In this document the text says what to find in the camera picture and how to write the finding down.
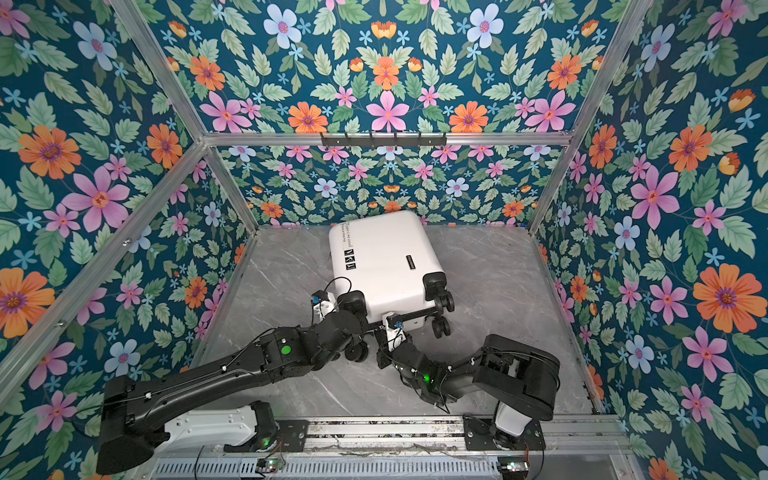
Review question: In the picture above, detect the white hard-shell suitcase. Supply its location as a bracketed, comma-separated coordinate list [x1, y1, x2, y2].
[328, 211, 455, 340]

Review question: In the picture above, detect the black hook rail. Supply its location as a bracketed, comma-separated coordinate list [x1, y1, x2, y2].
[320, 133, 448, 148]

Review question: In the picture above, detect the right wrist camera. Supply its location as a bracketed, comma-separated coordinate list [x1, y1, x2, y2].
[383, 314, 409, 352]

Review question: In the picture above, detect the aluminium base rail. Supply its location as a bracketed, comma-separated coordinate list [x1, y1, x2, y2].
[134, 415, 631, 463]

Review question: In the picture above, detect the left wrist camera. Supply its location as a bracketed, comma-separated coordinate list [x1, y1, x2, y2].
[310, 290, 337, 324]

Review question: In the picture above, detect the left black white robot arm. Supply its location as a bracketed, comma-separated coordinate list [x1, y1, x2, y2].
[96, 310, 368, 475]

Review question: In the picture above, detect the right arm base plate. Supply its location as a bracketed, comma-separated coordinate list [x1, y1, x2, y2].
[462, 415, 546, 452]

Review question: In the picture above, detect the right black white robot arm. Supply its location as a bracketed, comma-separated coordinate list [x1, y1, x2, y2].
[376, 334, 560, 438]

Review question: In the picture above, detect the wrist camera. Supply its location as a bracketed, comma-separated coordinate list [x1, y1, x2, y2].
[310, 290, 337, 324]
[383, 314, 409, 352]

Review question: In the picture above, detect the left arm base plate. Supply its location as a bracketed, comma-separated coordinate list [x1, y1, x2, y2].
[223, 420, 309, 453]

